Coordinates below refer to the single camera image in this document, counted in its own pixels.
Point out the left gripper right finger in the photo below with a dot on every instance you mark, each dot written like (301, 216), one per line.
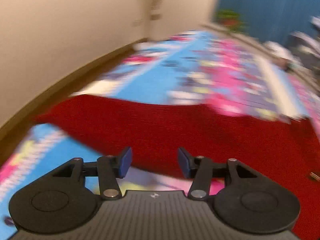
(201, 170)

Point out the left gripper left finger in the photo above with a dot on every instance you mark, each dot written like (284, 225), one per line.
(107, 169)

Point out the red knit sweater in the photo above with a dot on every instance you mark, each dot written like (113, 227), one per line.
(286, 151)

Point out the white clothes pile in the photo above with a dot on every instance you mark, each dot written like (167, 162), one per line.
(282, 56)

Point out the green potted plant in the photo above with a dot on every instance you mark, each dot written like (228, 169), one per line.
(231, 20)

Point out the blue window curtain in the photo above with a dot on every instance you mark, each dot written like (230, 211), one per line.
(273, 20)

